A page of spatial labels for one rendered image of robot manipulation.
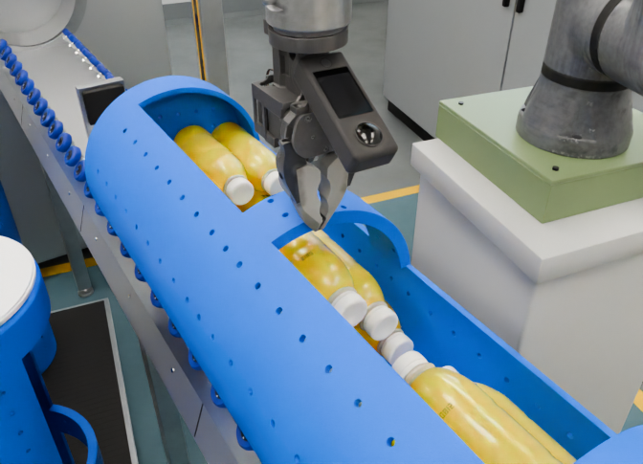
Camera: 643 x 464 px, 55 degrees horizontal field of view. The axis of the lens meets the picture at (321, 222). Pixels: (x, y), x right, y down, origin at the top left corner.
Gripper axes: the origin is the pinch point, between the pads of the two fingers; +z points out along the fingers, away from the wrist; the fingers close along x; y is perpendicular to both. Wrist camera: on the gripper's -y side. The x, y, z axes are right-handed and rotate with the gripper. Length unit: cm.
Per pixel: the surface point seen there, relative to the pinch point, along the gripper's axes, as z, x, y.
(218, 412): 30.9, 11.4, 7.6
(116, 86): 15, -3, 87
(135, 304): 35, 13, 39
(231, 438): 31.2, 11.7, 3.3
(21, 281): 19.6, 28.0, 34.5
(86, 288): 119, 6, 156
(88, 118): 21, 4, 87
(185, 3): 108, -163, 463
